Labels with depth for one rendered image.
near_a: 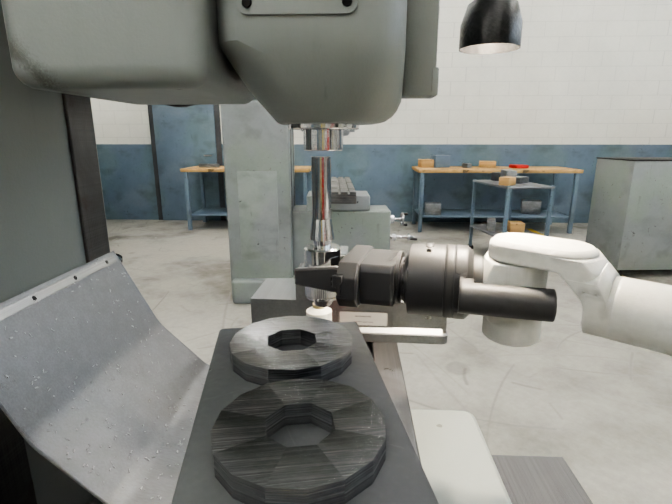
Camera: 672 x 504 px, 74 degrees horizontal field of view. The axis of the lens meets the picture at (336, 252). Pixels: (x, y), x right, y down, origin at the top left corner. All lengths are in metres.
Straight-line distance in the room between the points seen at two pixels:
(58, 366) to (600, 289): 0.61
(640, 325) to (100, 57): 0.55
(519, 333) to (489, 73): 6.91
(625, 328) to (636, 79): 7.73
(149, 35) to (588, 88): 7.55
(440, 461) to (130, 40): 0.64
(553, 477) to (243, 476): 0.73
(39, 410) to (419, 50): 0.58
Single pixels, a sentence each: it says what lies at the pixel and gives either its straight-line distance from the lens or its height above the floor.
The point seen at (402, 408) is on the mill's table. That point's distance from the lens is 0.62.
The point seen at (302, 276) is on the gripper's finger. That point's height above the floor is 1.13.
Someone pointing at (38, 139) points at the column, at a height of 1.29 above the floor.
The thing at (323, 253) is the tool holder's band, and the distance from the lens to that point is 0.54.
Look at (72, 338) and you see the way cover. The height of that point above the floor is 1.04.
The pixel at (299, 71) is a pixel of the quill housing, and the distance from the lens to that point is 0.47.
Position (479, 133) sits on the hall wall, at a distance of 7.29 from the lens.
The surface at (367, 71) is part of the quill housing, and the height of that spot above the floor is 1.36.
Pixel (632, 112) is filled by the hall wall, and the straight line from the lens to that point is 8.15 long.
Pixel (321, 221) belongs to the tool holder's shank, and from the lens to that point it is 0.55.
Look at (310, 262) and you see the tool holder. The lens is 0.55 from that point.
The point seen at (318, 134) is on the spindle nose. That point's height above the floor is 1.30.
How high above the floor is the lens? 1.29
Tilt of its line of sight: 14 degrees down
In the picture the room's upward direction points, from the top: straight up
